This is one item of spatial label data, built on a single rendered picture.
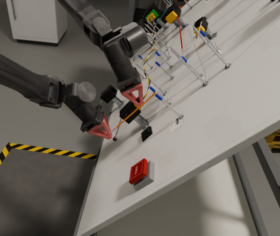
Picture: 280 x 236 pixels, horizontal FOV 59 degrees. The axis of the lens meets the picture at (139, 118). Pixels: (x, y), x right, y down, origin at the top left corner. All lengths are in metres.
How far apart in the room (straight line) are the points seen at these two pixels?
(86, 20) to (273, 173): 0.75
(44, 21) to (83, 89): 3.44
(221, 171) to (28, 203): 1.33
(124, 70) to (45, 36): 3.51
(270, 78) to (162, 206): 0.59
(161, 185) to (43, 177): 1.58
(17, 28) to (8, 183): 2.70
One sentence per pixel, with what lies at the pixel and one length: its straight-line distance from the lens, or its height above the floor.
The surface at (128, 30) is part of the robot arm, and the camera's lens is 0.74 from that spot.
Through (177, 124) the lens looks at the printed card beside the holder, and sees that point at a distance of 0.66.
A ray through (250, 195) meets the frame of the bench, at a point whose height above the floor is 0.80.
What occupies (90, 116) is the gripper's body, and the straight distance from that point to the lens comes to 0.76.
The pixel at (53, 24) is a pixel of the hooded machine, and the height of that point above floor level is 0.36.
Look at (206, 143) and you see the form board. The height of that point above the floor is 1.24.
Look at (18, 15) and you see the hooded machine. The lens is 4.19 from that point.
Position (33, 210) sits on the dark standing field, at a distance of 1.92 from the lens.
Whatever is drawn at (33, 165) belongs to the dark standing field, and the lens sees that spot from 2.17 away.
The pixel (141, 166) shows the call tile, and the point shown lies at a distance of 0.60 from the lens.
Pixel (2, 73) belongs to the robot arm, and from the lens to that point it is 0.58.
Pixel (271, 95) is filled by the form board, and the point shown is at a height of 1.36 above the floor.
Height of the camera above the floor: 1.57
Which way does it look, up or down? 36 degrees down
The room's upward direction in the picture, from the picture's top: 9 degrees clockwise
